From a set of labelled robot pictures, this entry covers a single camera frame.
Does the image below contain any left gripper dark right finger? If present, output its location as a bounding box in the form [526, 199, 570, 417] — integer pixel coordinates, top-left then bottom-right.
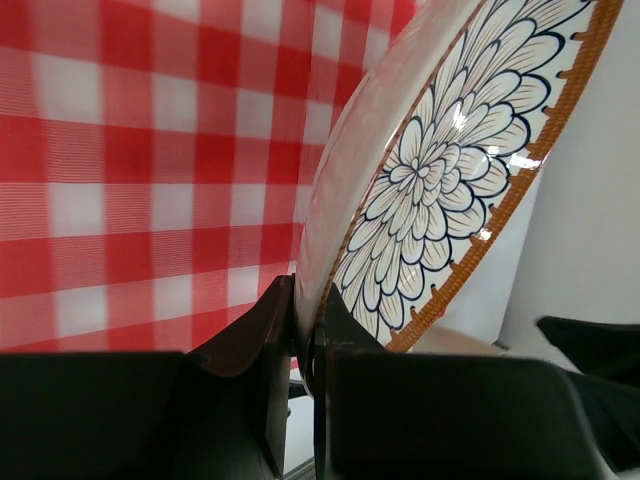
[305, 286, 384, 479]

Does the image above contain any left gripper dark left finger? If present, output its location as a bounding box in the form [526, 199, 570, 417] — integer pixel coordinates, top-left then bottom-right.
[182, 275, 294, 475]

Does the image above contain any floral patterned ceramic plate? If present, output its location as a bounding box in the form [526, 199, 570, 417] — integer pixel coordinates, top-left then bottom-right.
[294, 1, 622, 390]

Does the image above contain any red white checkered cloth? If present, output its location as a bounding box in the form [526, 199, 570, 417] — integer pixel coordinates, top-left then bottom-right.
[1, 0, 419, 351]

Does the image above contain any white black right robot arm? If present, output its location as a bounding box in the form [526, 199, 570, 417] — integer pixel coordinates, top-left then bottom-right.
[536, 316, 639, 474]

